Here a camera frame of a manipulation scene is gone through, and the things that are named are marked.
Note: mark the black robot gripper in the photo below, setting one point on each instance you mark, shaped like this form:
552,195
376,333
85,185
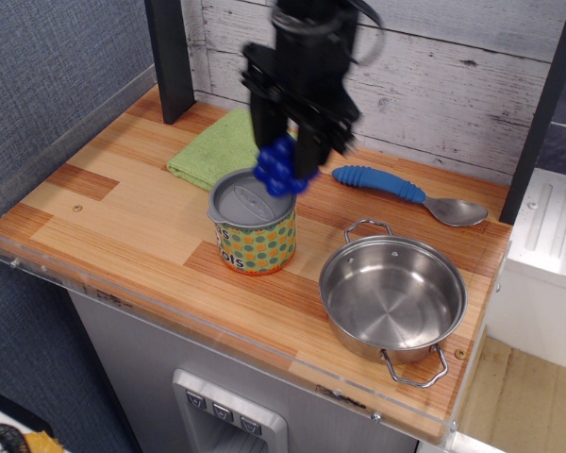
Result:
301,79

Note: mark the blue plastic grapes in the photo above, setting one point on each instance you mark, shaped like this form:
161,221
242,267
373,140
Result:
274,168

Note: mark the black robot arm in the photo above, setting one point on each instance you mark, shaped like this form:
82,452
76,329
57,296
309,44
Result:
311,7

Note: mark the green rag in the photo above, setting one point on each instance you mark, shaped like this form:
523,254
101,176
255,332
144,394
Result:
221,149

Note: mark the dotted toy can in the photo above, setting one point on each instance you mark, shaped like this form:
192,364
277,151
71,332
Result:
255,231

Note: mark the small steel pot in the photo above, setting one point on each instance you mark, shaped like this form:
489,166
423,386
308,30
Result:
394,299

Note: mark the grey toy fridge cabinet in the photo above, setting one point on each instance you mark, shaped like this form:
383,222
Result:
140,356

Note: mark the silver dispenser panel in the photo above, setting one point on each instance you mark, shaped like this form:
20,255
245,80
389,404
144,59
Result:
217,420

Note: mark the yellow object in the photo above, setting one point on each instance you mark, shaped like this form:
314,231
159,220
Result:
42,442

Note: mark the black left post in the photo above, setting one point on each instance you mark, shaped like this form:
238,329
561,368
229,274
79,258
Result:
171,57

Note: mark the black post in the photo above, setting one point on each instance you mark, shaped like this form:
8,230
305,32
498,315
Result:
550,95
171,57

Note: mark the blue handled metal spoon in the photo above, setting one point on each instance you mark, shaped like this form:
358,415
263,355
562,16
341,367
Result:
449,211

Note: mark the black right post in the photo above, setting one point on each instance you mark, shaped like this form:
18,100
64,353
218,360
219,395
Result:
550,95

